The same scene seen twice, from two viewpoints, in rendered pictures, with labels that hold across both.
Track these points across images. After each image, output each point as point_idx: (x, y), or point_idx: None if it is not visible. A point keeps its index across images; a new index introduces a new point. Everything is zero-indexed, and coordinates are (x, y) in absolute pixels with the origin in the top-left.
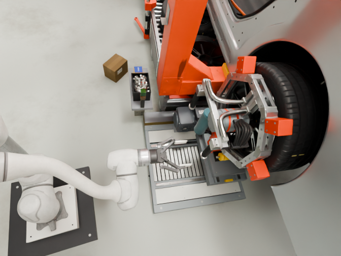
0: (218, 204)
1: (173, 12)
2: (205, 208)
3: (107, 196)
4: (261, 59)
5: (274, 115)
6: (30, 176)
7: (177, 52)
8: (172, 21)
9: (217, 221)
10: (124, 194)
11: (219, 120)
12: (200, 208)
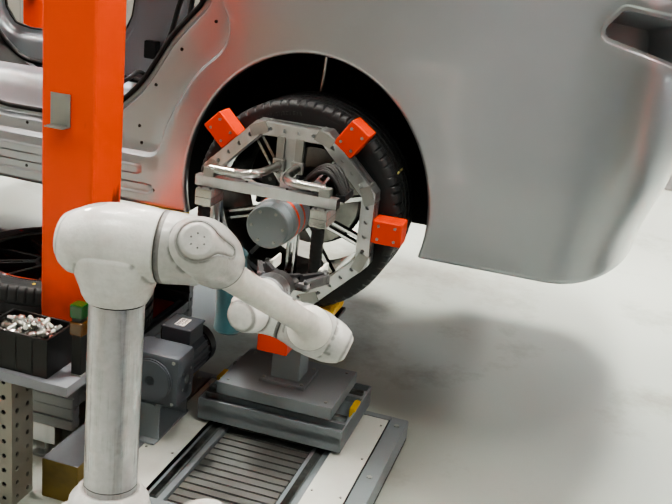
0: (393, 474)
1: (94, 87)
2: (385, 496)
3: (317, 317)
4: (205, 144)
5: (337, 134)
6: (137, 489)
7: (106, 173)
8: (93, 104)
9: (427, 492)
10: (327, 312)
11: (293, 181)
12: (380, 502)
